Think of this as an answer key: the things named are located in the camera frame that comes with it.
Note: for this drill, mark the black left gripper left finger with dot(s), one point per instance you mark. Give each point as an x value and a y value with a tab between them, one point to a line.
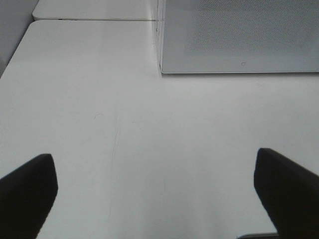
27	195

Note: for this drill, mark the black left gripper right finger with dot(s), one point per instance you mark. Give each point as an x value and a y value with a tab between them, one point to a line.
289	193

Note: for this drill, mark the white microwave oven body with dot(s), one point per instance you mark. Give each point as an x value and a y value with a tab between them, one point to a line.
158	29

